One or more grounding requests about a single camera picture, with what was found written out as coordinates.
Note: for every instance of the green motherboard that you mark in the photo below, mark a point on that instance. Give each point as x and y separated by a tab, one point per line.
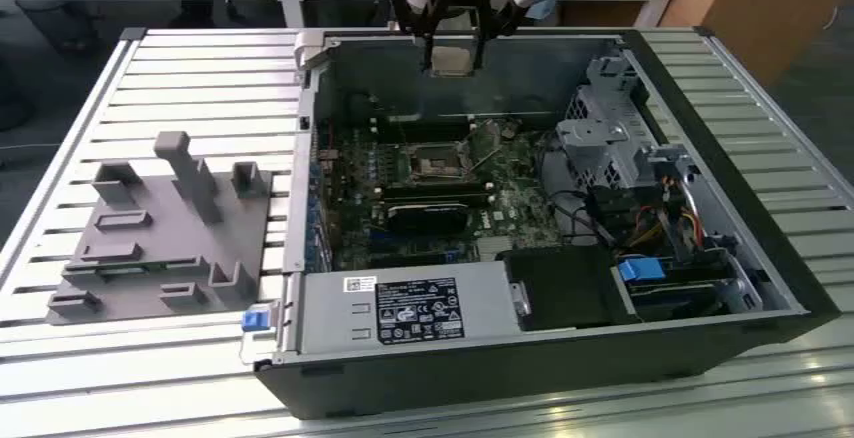
521	198

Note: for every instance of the black PC case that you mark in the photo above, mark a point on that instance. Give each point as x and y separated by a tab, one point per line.
467	388

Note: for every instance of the black expansion slot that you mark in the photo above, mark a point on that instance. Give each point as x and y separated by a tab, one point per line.
407	260

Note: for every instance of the silver chipset heatsink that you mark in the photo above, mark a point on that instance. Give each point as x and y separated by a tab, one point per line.
495	244

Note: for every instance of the black graphics card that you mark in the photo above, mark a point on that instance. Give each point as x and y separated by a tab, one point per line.
427	220

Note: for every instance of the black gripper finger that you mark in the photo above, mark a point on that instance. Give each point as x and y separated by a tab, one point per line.
427	48
481	48

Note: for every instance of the grey power supply unit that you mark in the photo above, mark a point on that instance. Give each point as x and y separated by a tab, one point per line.
334	318

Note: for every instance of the blue case latch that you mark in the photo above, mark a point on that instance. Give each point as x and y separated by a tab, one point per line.
254	322

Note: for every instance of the blue disk carrier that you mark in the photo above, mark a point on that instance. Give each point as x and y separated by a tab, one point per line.
642	272

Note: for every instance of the round coin battery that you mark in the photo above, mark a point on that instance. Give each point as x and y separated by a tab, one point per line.
509	131

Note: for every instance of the CPU socket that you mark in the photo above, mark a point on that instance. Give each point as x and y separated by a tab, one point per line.
437	163

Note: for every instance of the metal drive cage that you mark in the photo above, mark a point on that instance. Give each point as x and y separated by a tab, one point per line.
601	163

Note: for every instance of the grey parts rack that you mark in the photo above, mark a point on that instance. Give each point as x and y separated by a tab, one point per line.
167	258

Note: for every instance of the silver CPU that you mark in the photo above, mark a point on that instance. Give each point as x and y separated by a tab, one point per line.
454	60

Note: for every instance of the wooden cabinet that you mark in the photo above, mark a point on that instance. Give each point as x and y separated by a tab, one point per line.
768	8

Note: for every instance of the black plastic shroud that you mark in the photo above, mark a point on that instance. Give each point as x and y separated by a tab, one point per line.
567	288

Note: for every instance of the metal locking lever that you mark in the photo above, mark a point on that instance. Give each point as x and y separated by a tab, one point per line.
485	160
402	135

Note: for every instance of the green RAM stick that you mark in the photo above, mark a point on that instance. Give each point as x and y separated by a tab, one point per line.
123	271

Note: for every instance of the black table corner cap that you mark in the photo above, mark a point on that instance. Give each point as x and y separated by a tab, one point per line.
132	34
706	31

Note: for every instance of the black wastebasket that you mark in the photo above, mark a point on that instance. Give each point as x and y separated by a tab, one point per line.
60	28

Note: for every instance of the metal disk bay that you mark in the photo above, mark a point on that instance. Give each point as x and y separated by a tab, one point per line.
742	292

